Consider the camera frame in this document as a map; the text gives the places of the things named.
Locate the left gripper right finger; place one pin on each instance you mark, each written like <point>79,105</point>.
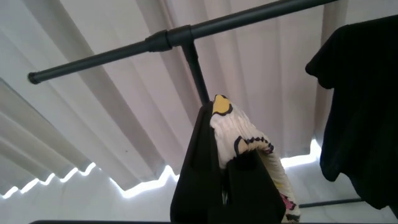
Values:
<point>252,193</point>

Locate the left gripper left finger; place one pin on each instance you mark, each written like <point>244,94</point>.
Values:
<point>196,186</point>

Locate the cream printed garment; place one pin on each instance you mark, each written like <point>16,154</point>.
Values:
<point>233,130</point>

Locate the white curtain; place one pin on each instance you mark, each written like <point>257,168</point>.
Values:
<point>93,124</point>

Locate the black clothes rack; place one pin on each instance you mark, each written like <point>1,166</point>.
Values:
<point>109,56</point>

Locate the black t-shirt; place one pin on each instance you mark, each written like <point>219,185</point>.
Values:
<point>360,109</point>

